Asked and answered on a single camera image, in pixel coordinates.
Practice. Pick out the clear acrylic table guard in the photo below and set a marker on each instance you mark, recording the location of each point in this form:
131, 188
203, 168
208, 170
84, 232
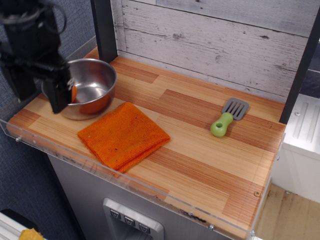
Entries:
217, 182

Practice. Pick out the black frame post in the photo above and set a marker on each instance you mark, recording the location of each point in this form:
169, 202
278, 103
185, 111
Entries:
104, 30
303, 67

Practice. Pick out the orange cloth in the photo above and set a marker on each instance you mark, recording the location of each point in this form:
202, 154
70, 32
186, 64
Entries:
123, 137

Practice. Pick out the yellow tape piece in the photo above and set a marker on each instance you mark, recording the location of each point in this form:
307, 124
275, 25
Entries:
30, 234

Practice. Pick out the white toy sink unit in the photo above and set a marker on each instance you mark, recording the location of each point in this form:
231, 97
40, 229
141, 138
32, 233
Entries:
297, 164

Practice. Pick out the black left frame post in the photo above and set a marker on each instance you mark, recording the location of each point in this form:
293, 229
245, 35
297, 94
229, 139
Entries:
104, 30

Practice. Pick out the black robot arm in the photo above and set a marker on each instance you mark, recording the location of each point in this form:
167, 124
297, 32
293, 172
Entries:
32, 51

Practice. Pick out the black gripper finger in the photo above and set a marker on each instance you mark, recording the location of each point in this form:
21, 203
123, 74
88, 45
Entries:
21, 82
58, 88

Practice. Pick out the orange toy carrot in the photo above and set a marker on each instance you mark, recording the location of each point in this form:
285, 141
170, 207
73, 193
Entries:
74, 92

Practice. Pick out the grey toy fridge cabinet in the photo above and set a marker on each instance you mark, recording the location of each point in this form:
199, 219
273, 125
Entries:
108, 211

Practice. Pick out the stainless steel bowl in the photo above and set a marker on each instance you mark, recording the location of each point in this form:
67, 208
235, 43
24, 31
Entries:
95, 83

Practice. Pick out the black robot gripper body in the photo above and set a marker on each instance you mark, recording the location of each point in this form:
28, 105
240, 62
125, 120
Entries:
33, 39

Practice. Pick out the black right frame post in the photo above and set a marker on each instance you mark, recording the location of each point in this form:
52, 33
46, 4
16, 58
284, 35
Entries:
303, 67

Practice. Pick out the green handled grey toy spatula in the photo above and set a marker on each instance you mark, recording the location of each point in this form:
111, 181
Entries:
234, 109

